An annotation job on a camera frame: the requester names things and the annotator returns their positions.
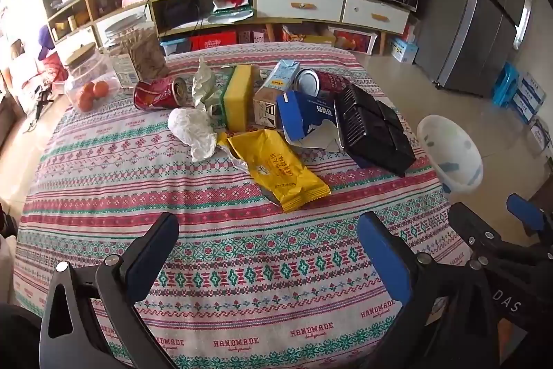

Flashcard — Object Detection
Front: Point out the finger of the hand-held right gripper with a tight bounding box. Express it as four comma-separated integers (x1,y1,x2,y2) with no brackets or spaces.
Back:
506,193,553,249
448,202,505,254

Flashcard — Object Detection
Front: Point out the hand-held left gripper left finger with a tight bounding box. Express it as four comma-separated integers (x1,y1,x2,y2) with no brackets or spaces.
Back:
39,212,180,369

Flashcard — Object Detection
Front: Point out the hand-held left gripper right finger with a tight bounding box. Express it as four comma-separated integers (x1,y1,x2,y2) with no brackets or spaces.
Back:
358,212,502,369

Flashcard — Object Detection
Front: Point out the white plastic bin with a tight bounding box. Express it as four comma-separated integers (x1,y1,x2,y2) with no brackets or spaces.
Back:
417,115,484,194

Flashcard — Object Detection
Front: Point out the black plastic tray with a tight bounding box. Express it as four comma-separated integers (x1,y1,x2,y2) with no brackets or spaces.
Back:
334,83,416,178

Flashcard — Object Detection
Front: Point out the white tissue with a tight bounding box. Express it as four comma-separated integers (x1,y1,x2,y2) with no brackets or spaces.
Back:
168,107,219,163

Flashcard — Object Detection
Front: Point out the yellow snack wrapper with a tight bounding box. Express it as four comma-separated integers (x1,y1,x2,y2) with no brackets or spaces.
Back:
217,130,331,214

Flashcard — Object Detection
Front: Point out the red can with top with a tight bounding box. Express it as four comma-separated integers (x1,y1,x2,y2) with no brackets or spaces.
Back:
133,76,188,111

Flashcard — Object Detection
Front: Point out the torn blue paper box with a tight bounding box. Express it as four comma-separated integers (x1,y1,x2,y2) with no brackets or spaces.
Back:
276,90,346,154

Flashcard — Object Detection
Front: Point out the yellow green sponge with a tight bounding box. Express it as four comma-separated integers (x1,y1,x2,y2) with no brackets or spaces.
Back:
222,65,255,133

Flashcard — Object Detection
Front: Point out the dark red drink can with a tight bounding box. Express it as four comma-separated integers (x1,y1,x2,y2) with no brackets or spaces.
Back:
294,68,350,104

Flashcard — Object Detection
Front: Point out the white snack wrapper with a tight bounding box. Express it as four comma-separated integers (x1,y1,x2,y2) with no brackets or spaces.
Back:
191,57,225,114

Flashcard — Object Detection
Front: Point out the light blue milk carton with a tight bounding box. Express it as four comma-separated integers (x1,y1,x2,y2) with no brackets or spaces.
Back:
253,60,301,130

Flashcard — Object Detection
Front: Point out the patterned woven tablecloth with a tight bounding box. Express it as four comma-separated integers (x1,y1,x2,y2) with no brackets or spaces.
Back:
13,41,471,369

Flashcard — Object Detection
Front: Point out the white blue cardboard box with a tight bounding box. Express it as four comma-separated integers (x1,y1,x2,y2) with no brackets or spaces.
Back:
529,120,553,156
512,73,547,123
391,37,419,63

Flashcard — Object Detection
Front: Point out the blue plastic stool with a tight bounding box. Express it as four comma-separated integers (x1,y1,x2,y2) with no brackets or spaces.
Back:
493,64,525,107

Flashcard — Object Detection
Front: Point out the small white printed box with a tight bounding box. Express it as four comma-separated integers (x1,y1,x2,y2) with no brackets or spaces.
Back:
110,54,141,89

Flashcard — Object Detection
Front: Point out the grey refrigerator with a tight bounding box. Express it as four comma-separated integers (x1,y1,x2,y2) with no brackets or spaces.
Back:
415,0,530,98

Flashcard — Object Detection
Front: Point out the glass jar of brown sticks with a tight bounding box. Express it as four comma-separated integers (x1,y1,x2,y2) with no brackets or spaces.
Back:
104,12,169,82

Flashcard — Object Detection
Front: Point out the red cloth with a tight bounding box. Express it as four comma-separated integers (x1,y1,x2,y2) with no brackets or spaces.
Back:
41,53,70,93

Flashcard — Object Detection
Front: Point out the orange red box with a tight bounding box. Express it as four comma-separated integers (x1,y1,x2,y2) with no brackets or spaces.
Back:
332,29,378,54

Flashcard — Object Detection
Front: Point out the blue storage box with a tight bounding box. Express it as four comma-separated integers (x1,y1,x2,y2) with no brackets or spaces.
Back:
161,39,191,56

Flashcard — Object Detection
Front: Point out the red gift box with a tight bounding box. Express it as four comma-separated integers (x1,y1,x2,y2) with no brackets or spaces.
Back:
190,32,238,50

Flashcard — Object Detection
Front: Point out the purple cloth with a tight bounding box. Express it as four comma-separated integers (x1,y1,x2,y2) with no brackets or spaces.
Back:
38,25,57,61

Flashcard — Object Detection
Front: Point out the pink patterned box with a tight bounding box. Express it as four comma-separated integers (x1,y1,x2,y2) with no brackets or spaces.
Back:
239,29,267,45

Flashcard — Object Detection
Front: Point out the long wooden white cabinet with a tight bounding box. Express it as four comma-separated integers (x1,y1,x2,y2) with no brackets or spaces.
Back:
149,0,411,45

